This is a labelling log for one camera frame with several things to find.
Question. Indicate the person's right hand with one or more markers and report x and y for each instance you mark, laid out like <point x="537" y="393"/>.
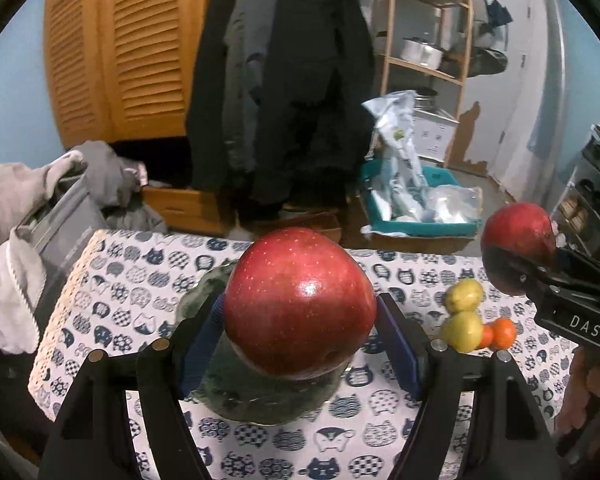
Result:
<point x="587" y="385"/>

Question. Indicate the white printed box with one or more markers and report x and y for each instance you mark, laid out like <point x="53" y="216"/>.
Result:
<point x="435" y="135"/>

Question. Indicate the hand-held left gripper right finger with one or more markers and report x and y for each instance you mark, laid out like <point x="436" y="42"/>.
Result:
<point x="400" y="347"/>

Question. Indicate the wooden louvered cabinet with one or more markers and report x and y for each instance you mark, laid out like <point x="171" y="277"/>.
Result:
<point x="130" y="45"/>

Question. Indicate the wooden shelf rack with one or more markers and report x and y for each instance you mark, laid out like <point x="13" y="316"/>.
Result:
<point x="460" y="25"/>

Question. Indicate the red apple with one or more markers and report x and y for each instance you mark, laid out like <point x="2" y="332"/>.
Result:
<point x="520" y="227"/>
<point x="295" y="300"/>

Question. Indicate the cat print tablecloth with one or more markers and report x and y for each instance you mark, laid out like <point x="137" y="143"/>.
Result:
<point x="130" y="280"/>

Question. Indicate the black bag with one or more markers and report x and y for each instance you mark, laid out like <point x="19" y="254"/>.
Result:
<point x="5" y="390"/>

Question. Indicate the teal box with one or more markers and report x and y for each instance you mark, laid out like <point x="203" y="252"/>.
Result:
<point x="445" y="177"/>

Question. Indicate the wooden drawer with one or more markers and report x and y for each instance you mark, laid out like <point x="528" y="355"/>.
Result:
<point x="180" y="207"/>

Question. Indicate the metal pot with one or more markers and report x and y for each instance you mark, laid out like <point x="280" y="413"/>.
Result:
<point x="422" y="54"/>

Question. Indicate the yellow-green pear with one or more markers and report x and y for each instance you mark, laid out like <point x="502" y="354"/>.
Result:
<point x="461" y="332"/>
<point x="463" y="296"/>

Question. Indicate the green glass plate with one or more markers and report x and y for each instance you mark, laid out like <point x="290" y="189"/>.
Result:
<point x="260" y="402"/>

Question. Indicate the dark blue cloth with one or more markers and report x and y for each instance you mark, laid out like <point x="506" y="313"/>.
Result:
<point x="495" y="15"/>

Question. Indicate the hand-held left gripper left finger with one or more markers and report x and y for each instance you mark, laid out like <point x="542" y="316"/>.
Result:
<point x="200" y="347"/>

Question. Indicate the clear plastic bag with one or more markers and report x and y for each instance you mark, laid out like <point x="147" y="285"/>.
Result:
<point x="452" y="205"/>

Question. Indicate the grey storage bag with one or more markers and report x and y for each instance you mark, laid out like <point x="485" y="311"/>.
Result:
<point x="65" y="240"/>

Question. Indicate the dark grey garment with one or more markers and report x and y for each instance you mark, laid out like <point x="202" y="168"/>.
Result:
<point x="105" y="170"/>

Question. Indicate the light grey fleece garment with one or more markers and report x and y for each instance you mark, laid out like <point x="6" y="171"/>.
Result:
<point x="10" y="240"/>

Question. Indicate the printed plastic bag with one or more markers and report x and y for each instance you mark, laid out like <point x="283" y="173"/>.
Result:
<point x="397" y="150"/>

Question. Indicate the orange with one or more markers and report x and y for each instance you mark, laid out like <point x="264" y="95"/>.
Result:
<point x="486" y="336"/>
<point x="504" y="333"/>

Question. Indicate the grey jacket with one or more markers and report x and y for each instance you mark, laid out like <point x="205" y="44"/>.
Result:
<point x="247" y="70"/>

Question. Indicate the grey door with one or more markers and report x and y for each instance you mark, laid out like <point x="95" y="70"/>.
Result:
<point x="520" y="85"/>

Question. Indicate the shoe rack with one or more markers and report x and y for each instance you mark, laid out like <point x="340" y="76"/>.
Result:
<point x="590" y="185"/>

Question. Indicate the black coat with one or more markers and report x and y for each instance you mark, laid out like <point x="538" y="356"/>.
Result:
<point x="315" y="85"/>

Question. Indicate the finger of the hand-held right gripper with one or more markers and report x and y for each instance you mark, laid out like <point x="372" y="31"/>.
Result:
<point x="575" y="259"/>
<point x="510" y="272"/>

